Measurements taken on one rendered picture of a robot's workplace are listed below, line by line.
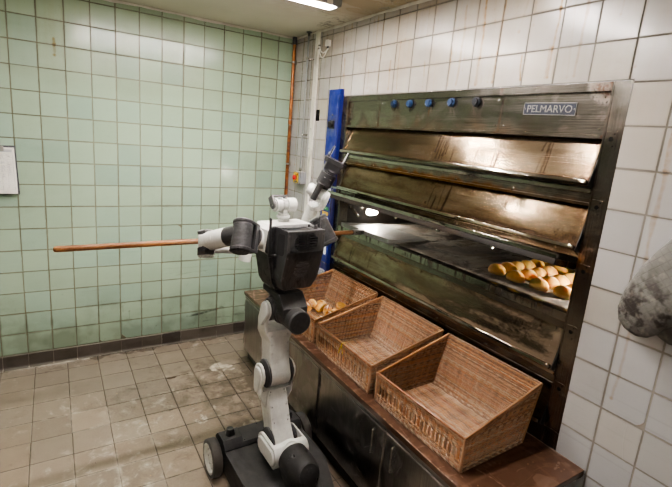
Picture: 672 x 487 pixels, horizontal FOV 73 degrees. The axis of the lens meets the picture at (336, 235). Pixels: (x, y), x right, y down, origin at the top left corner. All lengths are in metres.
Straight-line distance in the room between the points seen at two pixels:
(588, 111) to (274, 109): 2.62
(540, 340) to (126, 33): 3.23
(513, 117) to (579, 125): 0.32
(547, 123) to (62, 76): 3.00
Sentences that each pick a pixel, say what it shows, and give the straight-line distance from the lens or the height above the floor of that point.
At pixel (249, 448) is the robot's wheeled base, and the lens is 2.68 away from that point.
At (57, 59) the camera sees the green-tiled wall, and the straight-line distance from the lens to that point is 3.68.
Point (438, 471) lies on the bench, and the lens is 2.03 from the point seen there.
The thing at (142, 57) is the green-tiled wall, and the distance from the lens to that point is 3.74.
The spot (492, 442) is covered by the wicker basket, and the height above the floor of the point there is 0.65.
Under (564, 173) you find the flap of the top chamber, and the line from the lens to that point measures 2.07.
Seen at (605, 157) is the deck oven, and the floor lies 1.82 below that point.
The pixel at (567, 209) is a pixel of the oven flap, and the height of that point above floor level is 1.60.
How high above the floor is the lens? 1.81
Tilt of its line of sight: 12 degrees down
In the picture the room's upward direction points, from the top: 5 degrees clockwise
